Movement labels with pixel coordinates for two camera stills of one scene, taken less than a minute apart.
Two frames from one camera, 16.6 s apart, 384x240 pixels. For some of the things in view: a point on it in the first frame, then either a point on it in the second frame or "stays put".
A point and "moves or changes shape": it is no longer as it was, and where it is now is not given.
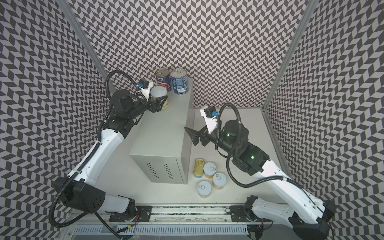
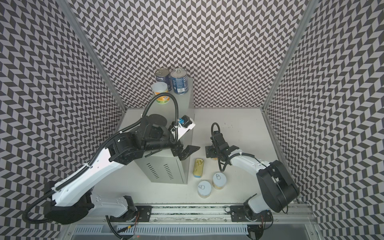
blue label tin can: [180, 81] stays put
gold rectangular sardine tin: [199, 168] stays put
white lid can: [219, 181] stays put
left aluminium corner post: [69, 10] stays put
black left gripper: [157, 105] -> [186, 153]
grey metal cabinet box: [163, 146] stays put
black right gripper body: [203, 137] -> [217, 149]
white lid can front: [204, 189] stays put
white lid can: [158, 91] moves or changes shape
